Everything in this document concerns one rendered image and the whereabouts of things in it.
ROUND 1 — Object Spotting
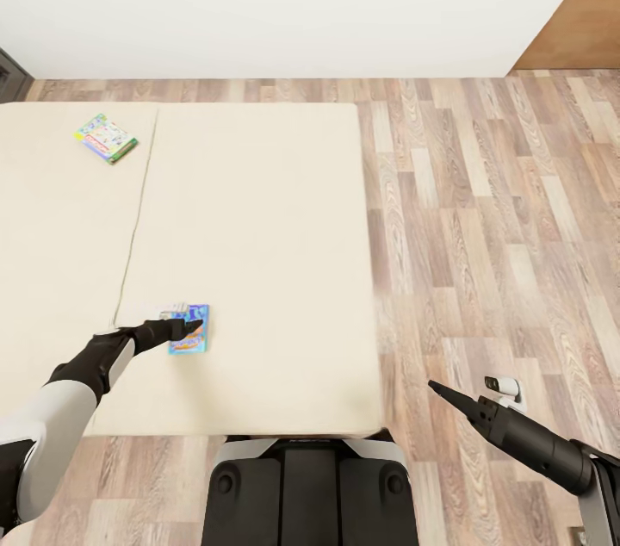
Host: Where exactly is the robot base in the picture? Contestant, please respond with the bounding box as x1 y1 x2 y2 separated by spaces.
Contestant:
201 426 419 546

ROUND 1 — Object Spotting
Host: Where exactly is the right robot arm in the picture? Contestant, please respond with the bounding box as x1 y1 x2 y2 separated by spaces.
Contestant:
427 375 620 546

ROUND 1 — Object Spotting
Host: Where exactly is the board game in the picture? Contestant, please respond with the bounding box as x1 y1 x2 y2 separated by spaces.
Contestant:
168 304 210 356
73 113 137 164

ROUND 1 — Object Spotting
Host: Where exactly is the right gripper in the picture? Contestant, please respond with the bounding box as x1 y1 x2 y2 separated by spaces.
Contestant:
427 380 555 473

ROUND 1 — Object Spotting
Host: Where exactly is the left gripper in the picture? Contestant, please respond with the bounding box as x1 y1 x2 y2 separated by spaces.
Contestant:
144 317 203 347

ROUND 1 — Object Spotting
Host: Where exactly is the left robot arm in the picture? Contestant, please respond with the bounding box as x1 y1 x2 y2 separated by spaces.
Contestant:
0 301 203 541

